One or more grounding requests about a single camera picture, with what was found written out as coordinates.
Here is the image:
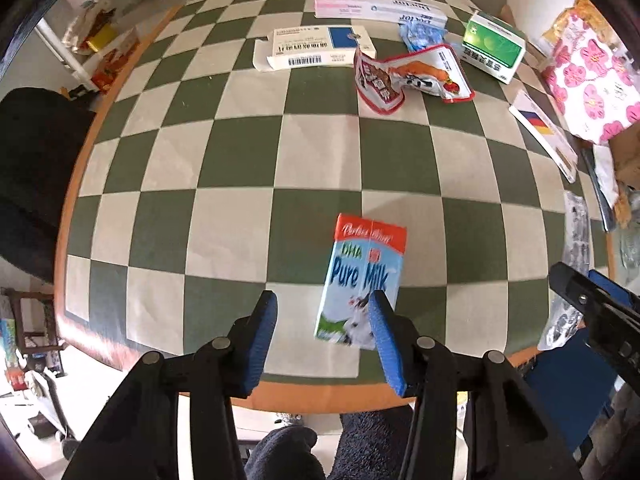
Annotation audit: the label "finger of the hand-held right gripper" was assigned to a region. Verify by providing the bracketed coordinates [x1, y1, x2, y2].
[587, 269, 640, 307]
[548, 262, 640, 386]

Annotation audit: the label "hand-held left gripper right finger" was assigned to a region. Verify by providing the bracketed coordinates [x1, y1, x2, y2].
[367, 290, 583, 480]

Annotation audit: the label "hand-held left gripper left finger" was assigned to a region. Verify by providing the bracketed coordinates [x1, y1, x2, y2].
[62, 290, 278, 480]

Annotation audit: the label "blue red milk carton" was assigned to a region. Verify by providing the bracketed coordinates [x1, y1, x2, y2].
[314, 212, 408, 348]

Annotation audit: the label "white striped packet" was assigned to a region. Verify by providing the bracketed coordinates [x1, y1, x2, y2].
[508, 89, 579, 184]

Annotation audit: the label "green white medicine box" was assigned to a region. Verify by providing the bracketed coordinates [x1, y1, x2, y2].
[460, 10, 527, 85]

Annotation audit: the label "red white snack wrapper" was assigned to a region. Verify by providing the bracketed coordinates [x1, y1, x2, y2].
[353, 44, 476, 115]

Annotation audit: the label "blue plastic wrapper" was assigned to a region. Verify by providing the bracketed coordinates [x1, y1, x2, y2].
[398, 22, 447, 54]

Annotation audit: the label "white blue medicine box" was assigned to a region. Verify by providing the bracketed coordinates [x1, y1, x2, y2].
[252, 26, 378, 72]

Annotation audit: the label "long pink white box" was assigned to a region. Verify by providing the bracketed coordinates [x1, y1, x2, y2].
[314, 0, 448, 29]

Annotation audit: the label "clear printed plastic bag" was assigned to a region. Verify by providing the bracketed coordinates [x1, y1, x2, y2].
[537, 190, 597, 352]

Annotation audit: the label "person's legs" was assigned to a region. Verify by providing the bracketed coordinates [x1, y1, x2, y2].
[244, 404, 417, 480]

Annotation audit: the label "brown cardboard box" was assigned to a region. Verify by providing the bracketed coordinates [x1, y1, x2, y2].
[606, 120, 640, 192]

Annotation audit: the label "green white checkered tablecloth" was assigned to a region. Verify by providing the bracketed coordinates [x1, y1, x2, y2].
[54, 0, 617, 416]

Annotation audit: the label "pink flower tissue pack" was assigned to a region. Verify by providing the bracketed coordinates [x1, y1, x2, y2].
[542, 20, 640, 145]

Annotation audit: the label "yellow snack bag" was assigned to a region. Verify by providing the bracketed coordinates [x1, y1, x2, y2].
[542, 0, 608, 43]

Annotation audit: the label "black chair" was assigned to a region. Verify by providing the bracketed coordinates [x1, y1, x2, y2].
[0, 87, 98, 284]

